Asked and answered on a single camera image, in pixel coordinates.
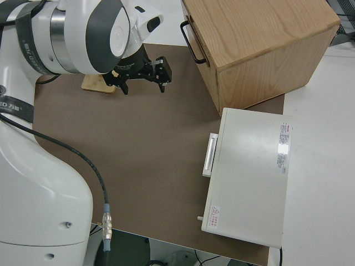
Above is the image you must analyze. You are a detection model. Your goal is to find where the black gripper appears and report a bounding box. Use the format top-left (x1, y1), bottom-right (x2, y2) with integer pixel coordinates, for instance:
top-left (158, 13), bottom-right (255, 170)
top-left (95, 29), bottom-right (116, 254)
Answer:
top-left (103, 45), bottom-right (173, 96)

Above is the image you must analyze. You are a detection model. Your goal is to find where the wooden mug stand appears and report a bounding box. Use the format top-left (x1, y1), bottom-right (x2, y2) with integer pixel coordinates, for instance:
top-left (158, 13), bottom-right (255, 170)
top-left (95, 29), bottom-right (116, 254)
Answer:
top-left (81, 74), bottom-right (116, 95)

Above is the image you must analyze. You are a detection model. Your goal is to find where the cream toaster oven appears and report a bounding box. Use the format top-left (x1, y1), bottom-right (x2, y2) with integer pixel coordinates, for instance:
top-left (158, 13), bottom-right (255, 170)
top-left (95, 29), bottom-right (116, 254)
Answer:
top-left (201, 107), bottom-right (293, 249)

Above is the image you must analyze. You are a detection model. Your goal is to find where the brown table mat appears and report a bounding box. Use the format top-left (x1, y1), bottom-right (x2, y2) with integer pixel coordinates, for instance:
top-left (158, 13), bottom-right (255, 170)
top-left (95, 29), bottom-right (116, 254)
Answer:
top-left (32, 43), bottom-right (286, 266)

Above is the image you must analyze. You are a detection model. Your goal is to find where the wooden box with black handle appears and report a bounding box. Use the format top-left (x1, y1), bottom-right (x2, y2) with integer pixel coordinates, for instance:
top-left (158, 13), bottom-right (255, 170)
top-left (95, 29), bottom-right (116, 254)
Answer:
top-left (179, 0), bottom-right (341, 111)

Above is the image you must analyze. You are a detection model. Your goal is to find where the black mesh panel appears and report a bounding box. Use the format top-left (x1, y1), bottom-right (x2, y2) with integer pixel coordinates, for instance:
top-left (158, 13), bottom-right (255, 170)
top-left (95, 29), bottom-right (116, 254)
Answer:
top-left (331, 0), bottom-right (355, 47)

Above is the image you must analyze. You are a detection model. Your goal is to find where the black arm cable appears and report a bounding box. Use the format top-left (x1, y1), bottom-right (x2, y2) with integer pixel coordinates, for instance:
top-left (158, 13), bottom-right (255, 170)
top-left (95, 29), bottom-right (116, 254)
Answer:
top-left (0, 113), bottom-right (114, 266)

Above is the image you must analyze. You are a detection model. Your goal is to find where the black pedestal base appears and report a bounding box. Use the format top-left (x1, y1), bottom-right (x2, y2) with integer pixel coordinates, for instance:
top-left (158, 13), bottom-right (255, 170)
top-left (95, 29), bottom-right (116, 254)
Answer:
top-left (94, 229), bottom-right (152, 266)

